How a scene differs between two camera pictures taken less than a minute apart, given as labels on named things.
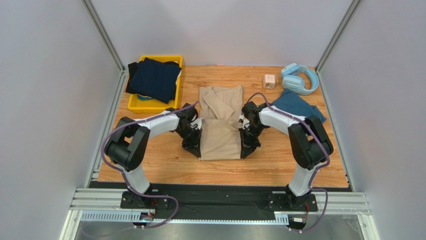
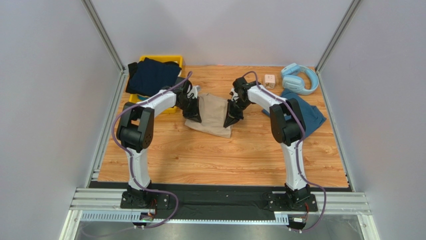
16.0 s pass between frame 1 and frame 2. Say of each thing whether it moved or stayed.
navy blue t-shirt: stayed
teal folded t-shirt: stayed
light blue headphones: stayed
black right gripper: moved
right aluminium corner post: stayed
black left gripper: moved
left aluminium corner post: stayed
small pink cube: stayed
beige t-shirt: moved
